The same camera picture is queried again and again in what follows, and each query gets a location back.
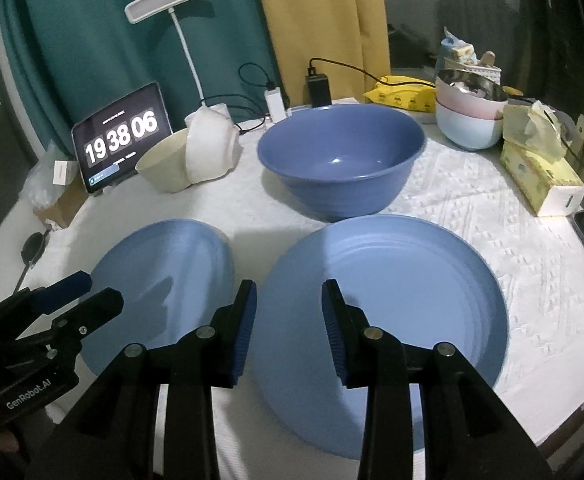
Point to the cream bowl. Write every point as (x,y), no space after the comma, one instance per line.
(164,170)

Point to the large blue bowl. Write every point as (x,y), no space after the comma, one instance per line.
(342,145)

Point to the yellow tissue box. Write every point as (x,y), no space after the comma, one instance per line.
(542,180)

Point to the black round-headed tool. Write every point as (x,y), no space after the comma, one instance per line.
(33,247)

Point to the tablet with clock display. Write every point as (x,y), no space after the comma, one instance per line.
(122,135)

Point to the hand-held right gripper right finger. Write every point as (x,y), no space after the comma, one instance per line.
(332,330)

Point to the teal curtain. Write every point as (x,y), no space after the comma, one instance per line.
(72,35)

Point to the cardboard box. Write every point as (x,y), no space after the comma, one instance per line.
(67,205)

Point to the wooden utensil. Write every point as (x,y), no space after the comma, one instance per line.
(488,58)

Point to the white charger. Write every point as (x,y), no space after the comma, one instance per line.
(274,102)

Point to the white bowl pink inside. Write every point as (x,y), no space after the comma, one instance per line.
(212,145)

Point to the blue packet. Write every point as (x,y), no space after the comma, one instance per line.
(454,45)

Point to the white flat packet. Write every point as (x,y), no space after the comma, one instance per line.
(426,115)

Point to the yellow curtain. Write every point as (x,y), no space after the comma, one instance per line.
(322,20)

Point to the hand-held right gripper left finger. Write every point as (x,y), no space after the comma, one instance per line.
(244,335)

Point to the large blue plate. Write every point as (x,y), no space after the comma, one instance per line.
(412,280)

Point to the small yellow object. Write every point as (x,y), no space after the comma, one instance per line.
(513,91)

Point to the clear plastic bag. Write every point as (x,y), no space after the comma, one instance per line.
(39,175)

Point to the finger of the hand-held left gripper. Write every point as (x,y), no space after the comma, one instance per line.
(97,307)
(67,285)

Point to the pink steel-lined bowl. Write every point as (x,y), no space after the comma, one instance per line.
(459,102)

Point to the black charger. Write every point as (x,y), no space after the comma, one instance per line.
(319,90)

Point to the yellow wet wipes pack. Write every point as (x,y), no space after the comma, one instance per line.
(402,95)

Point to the light blue bowl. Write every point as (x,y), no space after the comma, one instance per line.
(467,130)

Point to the yellow plastic bag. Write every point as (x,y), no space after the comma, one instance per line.
(527,125)

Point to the small blue plate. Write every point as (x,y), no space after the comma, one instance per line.
(172,260)

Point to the small white box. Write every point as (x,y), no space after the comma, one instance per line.
(60,173)

